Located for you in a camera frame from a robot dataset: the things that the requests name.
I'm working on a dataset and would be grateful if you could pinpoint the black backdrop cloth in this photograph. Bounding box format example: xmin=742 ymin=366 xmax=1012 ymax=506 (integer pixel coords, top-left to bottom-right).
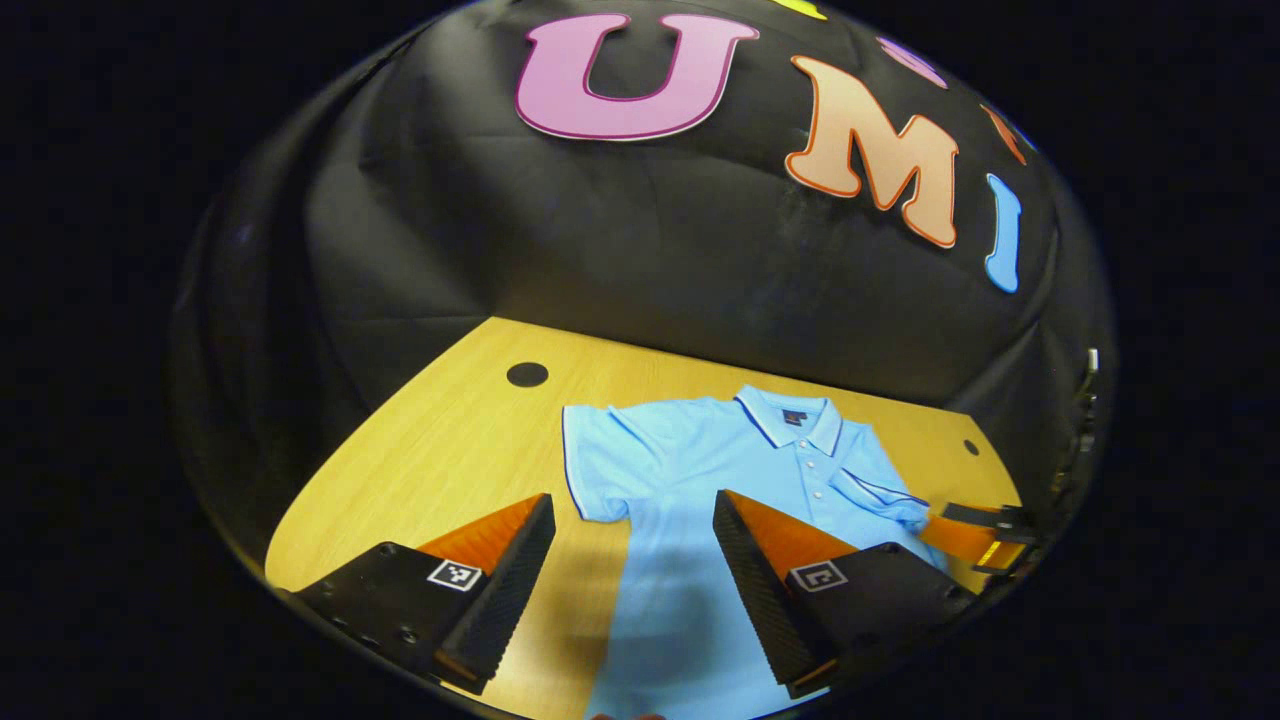
xmin=170 ymin=0 xmax=1116 ymax=561

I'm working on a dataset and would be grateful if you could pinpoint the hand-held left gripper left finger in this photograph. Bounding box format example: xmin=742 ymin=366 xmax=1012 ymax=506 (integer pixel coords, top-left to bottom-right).
xmin=295 ymin=492 xmax=558 ymax=696

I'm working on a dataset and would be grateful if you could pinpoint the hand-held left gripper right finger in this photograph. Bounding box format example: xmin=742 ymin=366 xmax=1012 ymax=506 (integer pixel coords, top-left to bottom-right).
xmin=712 ymin=488 xmax=979 ymax=700

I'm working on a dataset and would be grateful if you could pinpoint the light blue T-shirt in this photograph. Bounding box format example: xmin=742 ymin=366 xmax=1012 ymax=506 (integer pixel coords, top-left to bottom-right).
xmin=560 ymin=385 xmax=951 ymax=720

